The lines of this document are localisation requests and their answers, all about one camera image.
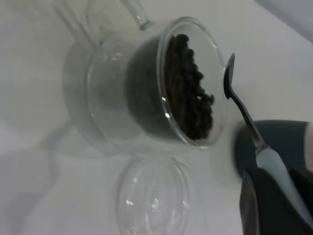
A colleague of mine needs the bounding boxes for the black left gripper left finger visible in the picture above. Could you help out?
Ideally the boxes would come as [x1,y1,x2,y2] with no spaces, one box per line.
[239,167,313,235]

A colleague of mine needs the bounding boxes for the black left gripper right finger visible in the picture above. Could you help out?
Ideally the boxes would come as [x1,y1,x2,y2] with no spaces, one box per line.
[290,166,313,218]

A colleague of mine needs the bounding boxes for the spoon with pale blue handle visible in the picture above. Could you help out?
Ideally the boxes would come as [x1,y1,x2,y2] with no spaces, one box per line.
[224,52,311,222]

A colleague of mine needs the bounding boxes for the clear glass lid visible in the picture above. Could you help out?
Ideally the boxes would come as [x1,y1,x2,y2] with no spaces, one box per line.
[116,156,203,235]

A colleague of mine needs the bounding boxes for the dark coffee beans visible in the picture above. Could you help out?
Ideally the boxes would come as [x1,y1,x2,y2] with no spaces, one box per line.
[123,33,216,141]

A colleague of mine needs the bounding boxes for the double-wall clear glass cup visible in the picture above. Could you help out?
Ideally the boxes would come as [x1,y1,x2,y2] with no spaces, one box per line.
[62,0,229,160]

